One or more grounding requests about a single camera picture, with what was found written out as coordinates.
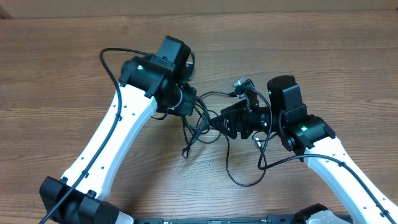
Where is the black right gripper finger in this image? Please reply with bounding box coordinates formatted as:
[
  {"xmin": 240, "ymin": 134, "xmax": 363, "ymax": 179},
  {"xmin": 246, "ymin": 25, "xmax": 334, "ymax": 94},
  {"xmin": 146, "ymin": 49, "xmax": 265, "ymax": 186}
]
[
  {"xmin": 221, "ymin": 100, "xmax": 247, "ymax": 114},
  {"xmin": 209, "ymin": 112, "xmax": 241, "ymax": 139}
]

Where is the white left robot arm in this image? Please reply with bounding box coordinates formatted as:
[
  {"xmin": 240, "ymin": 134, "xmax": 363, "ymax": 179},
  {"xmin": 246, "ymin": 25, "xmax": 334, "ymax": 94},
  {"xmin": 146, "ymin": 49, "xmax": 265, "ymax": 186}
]
[{"xmin": 39, "ymin": 36, "xmax": 197, "ymax": 224}]

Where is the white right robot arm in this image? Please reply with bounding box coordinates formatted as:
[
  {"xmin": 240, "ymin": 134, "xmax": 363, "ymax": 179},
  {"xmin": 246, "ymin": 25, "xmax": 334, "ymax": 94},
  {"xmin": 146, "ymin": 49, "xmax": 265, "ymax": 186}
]
[{"xmin": 209, "ymin": 75, "xmax": 397, "ymax": 223}]

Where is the black USB cable long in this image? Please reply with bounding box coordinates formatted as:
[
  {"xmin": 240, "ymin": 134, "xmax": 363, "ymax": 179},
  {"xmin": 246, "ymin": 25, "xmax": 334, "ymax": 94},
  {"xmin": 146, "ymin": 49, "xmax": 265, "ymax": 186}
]
[{"xmin": 222, "ymin": 134, "xmax": 266, "ymax": 188}]

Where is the black USB cable bundle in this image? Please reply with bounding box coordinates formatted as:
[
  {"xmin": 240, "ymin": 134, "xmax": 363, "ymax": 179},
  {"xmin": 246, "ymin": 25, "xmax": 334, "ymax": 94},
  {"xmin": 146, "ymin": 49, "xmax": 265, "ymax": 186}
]
[{"xmin": 180, "ymin": 90, "xmax": 237, "ymax": 159}]

